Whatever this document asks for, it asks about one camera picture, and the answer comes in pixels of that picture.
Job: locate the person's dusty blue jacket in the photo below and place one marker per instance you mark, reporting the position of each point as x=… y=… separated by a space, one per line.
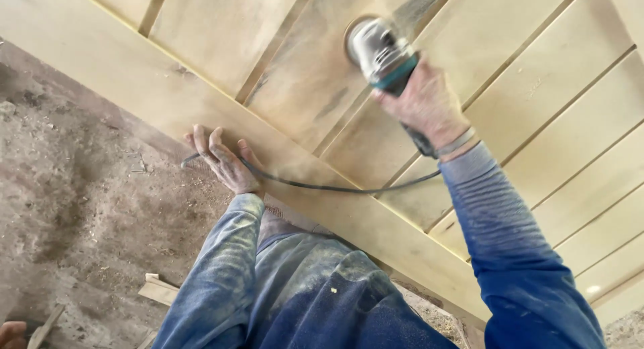
x=322 y=298

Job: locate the person's right fingers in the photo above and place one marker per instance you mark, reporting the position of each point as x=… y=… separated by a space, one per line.
x=390 y=97

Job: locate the person's left hand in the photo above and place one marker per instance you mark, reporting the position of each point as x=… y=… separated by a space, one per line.
x=229 y=165

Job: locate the person's right hand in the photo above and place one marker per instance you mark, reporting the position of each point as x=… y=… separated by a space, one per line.
x=430 y=105

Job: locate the silver and teal angle grinder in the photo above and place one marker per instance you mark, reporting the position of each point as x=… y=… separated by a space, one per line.
x=376 y=48

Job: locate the grey wristband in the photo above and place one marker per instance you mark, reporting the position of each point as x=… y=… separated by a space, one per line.
x=455 y=143

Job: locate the pale wood offcut block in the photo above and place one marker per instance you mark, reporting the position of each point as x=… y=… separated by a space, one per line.
x=158 y=292

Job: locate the large pale wooden panel door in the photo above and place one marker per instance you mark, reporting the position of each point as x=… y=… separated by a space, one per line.
x=528 y=152

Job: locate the small wood scrap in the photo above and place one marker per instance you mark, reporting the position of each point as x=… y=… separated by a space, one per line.
x=147 y=340

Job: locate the thin wooden stick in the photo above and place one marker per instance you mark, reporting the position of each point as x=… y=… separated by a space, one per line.
x=46 y=326

